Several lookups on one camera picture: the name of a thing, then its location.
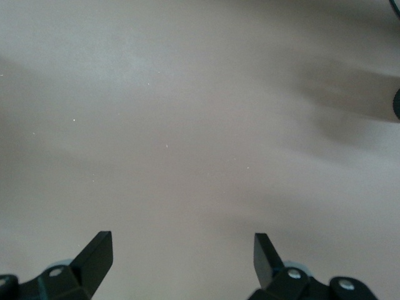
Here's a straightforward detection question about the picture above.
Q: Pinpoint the black cylindrical object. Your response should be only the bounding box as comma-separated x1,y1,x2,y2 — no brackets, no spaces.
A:
391,88,400,121

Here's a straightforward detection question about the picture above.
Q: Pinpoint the brown table cover sheet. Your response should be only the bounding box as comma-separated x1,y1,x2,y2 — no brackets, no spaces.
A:
0,0,400,300

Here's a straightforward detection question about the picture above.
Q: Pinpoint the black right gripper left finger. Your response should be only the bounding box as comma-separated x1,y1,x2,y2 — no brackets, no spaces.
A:
0,231,114,300

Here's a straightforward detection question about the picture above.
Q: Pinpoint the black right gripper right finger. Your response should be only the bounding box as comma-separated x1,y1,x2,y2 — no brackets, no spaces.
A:
248,232,379,300

